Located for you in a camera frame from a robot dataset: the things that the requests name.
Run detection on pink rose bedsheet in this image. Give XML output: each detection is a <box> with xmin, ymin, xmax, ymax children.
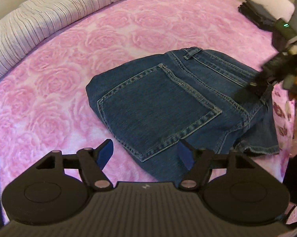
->
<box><xmin>0</xmin><ymin>0</ymin><xmax>296</xmax><ymax>225</ymax></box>

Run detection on blue denim jeans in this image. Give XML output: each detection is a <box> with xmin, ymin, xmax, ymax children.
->
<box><xmin>86</xmin><ymin>47</ymin><xmax>279</xmax><ymax>183</ymax></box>

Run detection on white striped rolled duvet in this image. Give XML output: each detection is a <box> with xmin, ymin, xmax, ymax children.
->
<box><xmin>0</xmin><ymin>0</ymin><xmax>189</xmax><ymax>88</ymax></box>

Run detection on folded black clothes stack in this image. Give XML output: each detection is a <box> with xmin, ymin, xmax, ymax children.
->
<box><xmin>238</xmin><ymin>0</ymin><xmax>276</xmax><ymax>32</ymax></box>

